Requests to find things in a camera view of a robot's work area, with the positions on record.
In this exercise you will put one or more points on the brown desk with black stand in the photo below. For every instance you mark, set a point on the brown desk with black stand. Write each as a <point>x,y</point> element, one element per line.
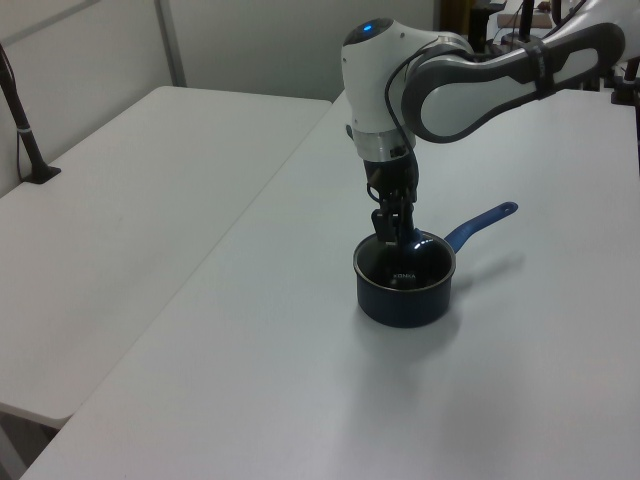
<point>522,20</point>

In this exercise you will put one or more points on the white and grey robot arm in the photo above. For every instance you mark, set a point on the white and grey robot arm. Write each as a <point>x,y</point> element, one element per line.
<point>450,85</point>

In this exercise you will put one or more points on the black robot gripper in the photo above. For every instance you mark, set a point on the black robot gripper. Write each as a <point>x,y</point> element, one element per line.
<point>392,177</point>

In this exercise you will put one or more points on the black pole with foot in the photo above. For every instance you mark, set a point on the black pole with foot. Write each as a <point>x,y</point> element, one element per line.
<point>25,135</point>

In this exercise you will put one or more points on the black clamp with pole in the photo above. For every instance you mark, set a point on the black clamp with pole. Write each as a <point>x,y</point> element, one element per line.
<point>626,87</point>

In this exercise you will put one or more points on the white side table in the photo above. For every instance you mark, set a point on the white side table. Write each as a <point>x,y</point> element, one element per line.
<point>100,225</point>

